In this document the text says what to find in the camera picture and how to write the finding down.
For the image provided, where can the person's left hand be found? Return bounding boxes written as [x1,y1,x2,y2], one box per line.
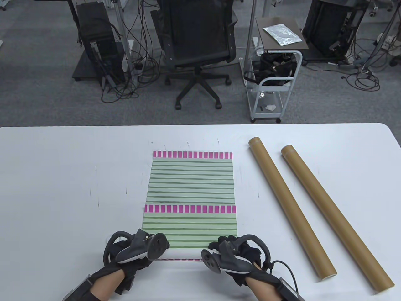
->
[103,229,171,277]

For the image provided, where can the person's right hand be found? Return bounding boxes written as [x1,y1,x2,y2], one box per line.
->
[201,234,280,287]

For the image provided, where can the brown cardboard mailing tube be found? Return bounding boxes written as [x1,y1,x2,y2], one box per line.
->
[281,145,394,295]
[248,137,337,280]

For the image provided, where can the person's left forearm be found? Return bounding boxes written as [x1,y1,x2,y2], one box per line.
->
[63,268,126,301]

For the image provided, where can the person's right forearm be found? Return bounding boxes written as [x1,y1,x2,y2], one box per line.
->
[248,275,281,301]

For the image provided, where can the grey left hand controller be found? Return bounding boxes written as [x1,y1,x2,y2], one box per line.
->
[103,229,168,266]

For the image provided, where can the grey hand controller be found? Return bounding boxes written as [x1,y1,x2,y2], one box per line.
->
[103,229,168,266]
[200,235,270,275]

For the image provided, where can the grey right hand controller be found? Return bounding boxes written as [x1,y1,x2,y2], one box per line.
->
[200,235,270,275]

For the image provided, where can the white wheeled utility cart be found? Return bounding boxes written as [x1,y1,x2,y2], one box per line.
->
[240,47,303,123]

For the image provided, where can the black bag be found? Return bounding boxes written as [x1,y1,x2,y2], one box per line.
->
[244,53,297,86]

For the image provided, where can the brown side table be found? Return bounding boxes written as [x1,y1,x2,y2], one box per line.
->
[255,17,309,51]

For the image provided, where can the silver plastic bag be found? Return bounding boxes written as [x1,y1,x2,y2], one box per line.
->
[263,24,303,47]

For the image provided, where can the metal pole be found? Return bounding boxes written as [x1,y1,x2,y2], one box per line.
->
[244,0,258,79]

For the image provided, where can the black mesh office chair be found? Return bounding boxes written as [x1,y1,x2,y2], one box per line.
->
[150,0,238,110]

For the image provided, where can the black computer tower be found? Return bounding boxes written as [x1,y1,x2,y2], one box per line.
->
[76,2,125,86]

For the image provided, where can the black equipment rack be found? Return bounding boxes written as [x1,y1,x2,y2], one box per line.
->
[302,0,367,61]

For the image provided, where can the black glove cable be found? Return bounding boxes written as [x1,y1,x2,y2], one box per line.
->
[266,260,297,289]

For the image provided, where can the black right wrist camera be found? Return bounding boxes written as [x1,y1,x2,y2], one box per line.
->
[277,277,305,301]

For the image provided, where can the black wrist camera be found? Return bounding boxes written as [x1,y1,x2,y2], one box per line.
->
[63,276,94,301]
[277,277,305,301]

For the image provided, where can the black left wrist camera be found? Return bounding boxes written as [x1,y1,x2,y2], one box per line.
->
[63,276,94,301]

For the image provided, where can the tangled black floor cables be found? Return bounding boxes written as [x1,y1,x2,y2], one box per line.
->
[100,0,164,104]
[346,34,401,92]

